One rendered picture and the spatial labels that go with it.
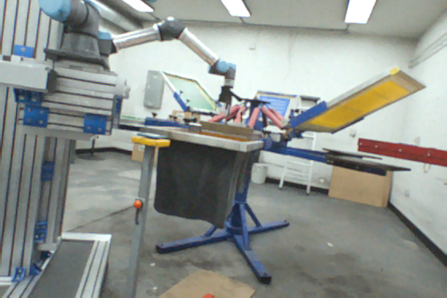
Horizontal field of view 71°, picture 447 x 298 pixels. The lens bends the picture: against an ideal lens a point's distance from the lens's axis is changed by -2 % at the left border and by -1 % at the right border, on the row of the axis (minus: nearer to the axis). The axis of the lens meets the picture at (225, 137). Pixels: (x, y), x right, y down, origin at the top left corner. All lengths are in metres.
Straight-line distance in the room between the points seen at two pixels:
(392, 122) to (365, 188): 1.27
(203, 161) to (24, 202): 0.86
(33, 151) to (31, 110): 0.25
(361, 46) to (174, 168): 5.19
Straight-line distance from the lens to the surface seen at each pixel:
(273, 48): 6.48
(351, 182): 6.18
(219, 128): 2.17
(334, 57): 6.37
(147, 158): 1.49
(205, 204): 1.73
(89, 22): 1.46
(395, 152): 2.11
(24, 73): 1.35
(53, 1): 1.37
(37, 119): 1.50
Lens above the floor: 1.09
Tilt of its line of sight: 3 degrees down
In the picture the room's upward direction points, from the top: 9 degrees clockwise
